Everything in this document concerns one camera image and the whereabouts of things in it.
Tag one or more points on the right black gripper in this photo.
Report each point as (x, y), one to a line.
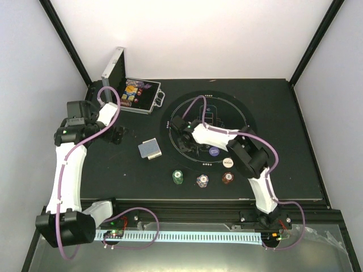
(183, 148)

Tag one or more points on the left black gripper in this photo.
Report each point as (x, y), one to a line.
(118, 136)

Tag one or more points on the purple small blind button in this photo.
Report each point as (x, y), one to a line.
(214, 151)

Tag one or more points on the green poker chip stack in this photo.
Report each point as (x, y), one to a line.
(177, 177)

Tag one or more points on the blue white chip stack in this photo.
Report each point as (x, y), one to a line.
(202, 181)

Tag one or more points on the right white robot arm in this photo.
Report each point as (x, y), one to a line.
(248, 154)

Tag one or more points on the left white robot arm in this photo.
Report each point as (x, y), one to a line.
(65, 222)

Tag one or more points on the orange black chip roll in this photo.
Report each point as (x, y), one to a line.
(125, 103)

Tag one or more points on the blue backed card deck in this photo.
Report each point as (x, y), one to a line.
(149, 149)

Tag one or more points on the round black poker mat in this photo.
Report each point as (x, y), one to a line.
(211, 107)

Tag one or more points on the white dealer button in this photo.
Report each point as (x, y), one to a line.
(228, 162)

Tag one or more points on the open aluminium poker case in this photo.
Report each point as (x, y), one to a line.
(136, 95)

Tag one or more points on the purple chip roll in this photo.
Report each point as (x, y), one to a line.
(135, 83)

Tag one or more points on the brown poker chip stack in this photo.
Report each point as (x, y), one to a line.
(227, 177)

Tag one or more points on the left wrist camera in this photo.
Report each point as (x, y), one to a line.
(78, 113)

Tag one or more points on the white slotted cable duct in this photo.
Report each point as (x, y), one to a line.
(180, 237)

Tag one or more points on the black aluminium rail base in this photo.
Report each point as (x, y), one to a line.
(238, 212)

